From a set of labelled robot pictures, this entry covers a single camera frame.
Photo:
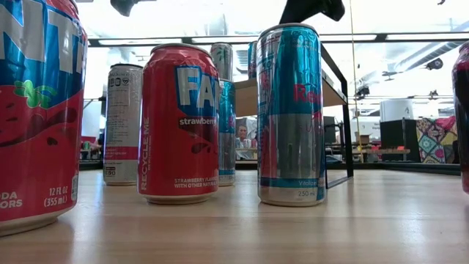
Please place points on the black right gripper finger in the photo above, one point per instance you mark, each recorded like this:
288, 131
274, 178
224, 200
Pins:
300, 9

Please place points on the blue silver Red Bull can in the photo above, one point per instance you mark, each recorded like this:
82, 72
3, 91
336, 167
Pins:
252, 60
228, 139
289, 128

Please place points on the red strawberry Fanta can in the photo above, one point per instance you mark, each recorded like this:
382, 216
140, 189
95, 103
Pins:
176, 146
36, 146

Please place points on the black ceiling-mounted device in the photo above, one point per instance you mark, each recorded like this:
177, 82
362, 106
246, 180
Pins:
362, 91
434, 64

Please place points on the white box appliance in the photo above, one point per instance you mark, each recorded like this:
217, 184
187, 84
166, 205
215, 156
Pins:
397, 110

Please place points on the black monitor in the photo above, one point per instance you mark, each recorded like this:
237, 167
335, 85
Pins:
329, 130

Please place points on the seated person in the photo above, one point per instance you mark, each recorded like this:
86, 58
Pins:
242, 132

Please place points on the black cabinet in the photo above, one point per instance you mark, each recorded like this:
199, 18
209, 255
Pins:
397, 137

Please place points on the wooden workbench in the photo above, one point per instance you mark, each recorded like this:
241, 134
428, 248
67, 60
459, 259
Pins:
381, 151

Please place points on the red cola can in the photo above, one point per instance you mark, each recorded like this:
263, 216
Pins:
462, 110

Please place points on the colourful patchwork panel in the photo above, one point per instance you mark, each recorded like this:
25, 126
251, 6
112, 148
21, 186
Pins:
438, 141

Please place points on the black ceiling rail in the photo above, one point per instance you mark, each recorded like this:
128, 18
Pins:
381, 37

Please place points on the wooden shelf black metal frame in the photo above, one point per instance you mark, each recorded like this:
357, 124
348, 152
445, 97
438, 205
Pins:
244, 99

